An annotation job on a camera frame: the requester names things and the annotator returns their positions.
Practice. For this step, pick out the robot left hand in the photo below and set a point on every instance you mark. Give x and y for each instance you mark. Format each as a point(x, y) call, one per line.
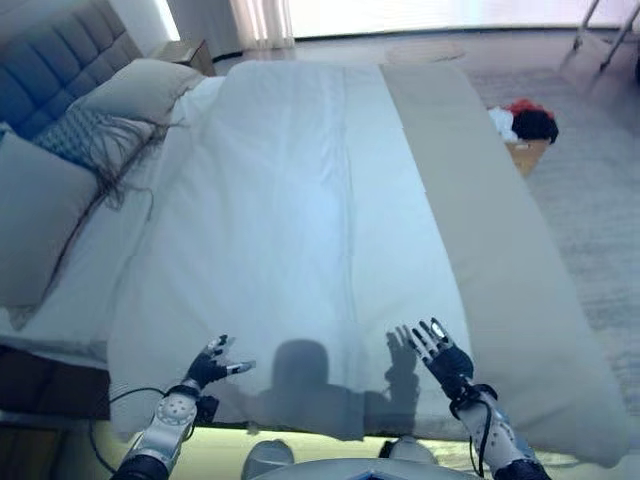
point(205, 370)

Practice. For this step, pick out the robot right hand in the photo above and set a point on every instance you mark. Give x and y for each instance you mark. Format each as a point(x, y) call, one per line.
point(452, 367)

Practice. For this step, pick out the white duvet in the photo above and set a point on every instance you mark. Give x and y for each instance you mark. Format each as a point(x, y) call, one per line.
point(300, 225)

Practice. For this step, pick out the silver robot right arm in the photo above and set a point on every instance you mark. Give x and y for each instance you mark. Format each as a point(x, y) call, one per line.
point(500, 440)

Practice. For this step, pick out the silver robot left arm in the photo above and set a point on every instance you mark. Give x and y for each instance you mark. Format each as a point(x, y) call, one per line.
point(165, 425)

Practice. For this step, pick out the beige fleece bed throw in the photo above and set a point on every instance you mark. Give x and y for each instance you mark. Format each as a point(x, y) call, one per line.
point(500, 250)

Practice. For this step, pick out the white bed sheet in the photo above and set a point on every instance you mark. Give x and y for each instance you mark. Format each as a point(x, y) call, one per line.
point(110, 260)

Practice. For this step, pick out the robot right leg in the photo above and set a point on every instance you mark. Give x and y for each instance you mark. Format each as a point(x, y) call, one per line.
point(407, 450)

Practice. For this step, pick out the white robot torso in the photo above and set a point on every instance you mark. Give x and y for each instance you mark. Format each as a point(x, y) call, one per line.
point(340, 472)

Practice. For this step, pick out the brown cardboard box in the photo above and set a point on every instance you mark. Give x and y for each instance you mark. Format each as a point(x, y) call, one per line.
point(527, 157)

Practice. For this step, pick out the large beige pillow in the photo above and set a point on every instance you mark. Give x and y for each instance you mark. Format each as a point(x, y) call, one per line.
point(40, 215)

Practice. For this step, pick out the white garment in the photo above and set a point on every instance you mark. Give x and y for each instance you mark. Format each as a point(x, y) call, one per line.
point(500, 122)

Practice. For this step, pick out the dark garment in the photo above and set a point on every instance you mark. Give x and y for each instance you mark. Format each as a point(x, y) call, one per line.
point(537, 127)

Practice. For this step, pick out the grey knitted fringed cushion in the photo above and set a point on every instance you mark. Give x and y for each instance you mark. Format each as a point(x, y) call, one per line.
point(75, 135)

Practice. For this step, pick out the red garment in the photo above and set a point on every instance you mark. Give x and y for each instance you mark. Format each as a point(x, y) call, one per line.
point(525, 106)

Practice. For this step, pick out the small wooden nightstand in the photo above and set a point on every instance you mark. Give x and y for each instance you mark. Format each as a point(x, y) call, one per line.
point(185, 55)

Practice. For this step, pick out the brown tufted headboard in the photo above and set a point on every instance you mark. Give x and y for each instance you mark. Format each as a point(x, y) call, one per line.
point(60, 50)

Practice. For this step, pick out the beige window curtain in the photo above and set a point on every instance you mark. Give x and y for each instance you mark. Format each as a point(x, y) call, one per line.
point(260, 22)

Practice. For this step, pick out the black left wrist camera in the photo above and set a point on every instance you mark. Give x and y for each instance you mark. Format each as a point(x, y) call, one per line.
point(210, 406)

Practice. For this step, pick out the brown bed frame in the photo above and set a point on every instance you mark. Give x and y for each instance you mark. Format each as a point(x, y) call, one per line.
point(50, 380)

